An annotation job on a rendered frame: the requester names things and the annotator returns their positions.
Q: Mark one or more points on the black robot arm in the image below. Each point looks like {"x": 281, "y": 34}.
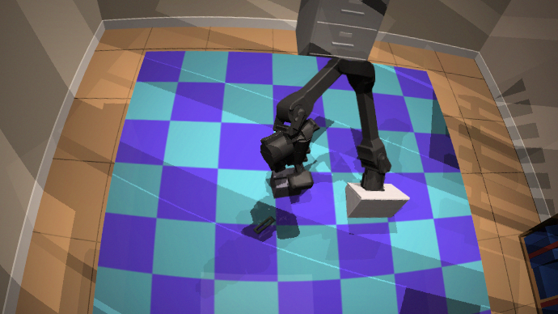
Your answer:
{"x": 277, "y": 148}

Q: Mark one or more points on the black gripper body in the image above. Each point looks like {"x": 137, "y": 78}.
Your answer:
{"x": 301, "y": 179}

